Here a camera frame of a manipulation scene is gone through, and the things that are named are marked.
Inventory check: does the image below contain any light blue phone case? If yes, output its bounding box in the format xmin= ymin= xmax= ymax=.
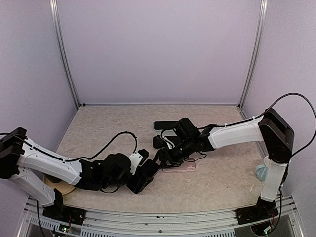
xmin=153 ymin=120 xmax=181 ymax=131

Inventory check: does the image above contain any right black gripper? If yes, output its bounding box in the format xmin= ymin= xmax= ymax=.
xmin=149 ymin=138 xmax=195 ymax=169

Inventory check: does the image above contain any beige round plate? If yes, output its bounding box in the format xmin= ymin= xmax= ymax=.
xmin=43 ymin=176 xmax=75 ymax=195

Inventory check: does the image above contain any right aluminium frame post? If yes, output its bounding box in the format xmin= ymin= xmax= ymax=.
xmin=238 ymin=0 xmax=268 ymax=110

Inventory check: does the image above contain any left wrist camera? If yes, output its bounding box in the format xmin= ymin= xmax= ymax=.
xmin=129 ymin=149 xmax=149 ymax=175

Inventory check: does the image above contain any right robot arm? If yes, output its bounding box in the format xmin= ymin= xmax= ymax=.
xmin=157 ymin=106 xmax=296 ymax=219

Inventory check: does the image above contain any left aluminium frame post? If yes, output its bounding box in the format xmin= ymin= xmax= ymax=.
xmin=49 ymin=0 xmax=80 ymax=110

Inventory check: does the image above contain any black phone case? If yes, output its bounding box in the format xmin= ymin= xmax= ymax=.
xmin=153 ymin=135 xmax=179 ymax=149

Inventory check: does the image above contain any aluminium frame post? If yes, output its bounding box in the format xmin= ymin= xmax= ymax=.
xmin=49 ymin=0 xmax=80 ymax=110
xmin=238 ymin=0 xmax=268 ymax=110

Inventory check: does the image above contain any light blue mug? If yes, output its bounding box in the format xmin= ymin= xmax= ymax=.
xmin=255 ymin=164 xmax=267 ymax=182

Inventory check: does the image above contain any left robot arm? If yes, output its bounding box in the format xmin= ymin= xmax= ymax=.
xmin=0 ymin=127 xmax=160 ymax=220

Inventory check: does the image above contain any front aluminium rail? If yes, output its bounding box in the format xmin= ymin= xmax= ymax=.
xmin=15 ymin=196 xmax=305 ymax=237

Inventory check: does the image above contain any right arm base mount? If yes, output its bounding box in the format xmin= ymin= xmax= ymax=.
xmin=235 ymin=205 xmax=279 ymax=225

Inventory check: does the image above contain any black phone teal edge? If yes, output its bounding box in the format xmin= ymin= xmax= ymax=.
xmin=154 ymin=121 xmax=180 ymax=131

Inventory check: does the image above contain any pink phone case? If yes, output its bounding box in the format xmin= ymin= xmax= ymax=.
xmin=163 ymin=158 xmax=197 ymax=173

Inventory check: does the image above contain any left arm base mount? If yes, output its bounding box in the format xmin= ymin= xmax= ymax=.
xmin=42 ymin=205 xmax=86 ymax=225

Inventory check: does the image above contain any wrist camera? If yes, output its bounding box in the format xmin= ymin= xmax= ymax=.
xmin=159 ymin=135 xmax=176 ymax=150
xmin=129 ymin=149 xmax=149 ymax=175

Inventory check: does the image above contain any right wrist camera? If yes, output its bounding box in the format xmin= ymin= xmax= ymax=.
xmin=159 ymin=135 xmax=176 ymax=150

